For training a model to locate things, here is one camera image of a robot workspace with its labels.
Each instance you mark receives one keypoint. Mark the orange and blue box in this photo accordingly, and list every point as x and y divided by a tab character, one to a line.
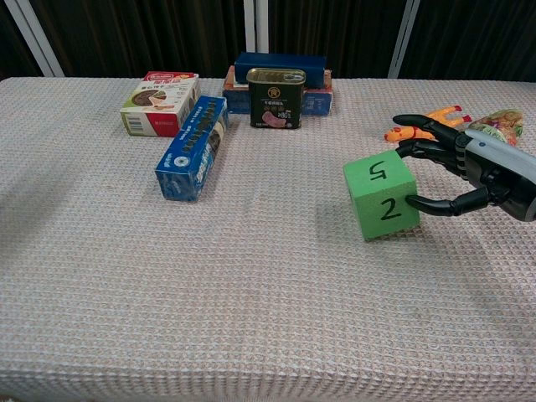
318	102

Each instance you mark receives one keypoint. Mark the dark blue plain box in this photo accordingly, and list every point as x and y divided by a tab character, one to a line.
280	60

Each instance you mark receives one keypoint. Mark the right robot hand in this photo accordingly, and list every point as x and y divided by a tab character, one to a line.
502	167

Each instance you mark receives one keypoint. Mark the green foam number cube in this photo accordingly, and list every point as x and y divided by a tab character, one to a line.
377	197

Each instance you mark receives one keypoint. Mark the red white cookie box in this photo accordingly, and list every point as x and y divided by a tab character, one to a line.
155	104

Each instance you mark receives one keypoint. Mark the long blue cookie box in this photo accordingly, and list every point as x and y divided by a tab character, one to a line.
192	151

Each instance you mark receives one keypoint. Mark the orange rubber chicken toy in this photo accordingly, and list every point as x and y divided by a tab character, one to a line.
404	134

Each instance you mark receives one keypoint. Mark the white double partition post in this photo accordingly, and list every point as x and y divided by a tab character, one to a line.
256	25

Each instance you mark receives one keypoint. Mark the green snack packet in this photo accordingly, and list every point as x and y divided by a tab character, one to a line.
500	123

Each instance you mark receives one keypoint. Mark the dark luncheon meat can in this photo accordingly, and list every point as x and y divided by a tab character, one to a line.
275	98

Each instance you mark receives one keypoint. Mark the beige waffle tablecloth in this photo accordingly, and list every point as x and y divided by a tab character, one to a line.
209	301

